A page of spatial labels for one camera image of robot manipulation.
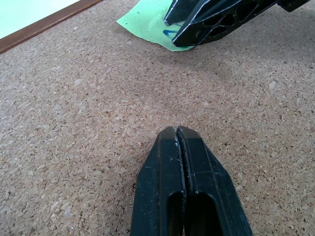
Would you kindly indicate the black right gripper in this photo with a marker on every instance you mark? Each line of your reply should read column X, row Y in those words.
column 297, row 3

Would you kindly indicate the cork board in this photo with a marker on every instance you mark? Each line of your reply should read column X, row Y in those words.
column 98, row 110

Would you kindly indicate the brown wooden board frame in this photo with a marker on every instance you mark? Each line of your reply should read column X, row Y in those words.
column 49, row 23

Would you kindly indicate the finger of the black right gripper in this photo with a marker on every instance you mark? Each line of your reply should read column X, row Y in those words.
column 178, row 12
column 197, row 27

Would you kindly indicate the green paper note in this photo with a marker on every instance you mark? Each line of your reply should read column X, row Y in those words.
column 145, row 22

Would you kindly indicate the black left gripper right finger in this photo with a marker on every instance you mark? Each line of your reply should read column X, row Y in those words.
column 214, row 191

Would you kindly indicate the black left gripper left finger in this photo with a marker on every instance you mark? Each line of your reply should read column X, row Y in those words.
column 152, row 186

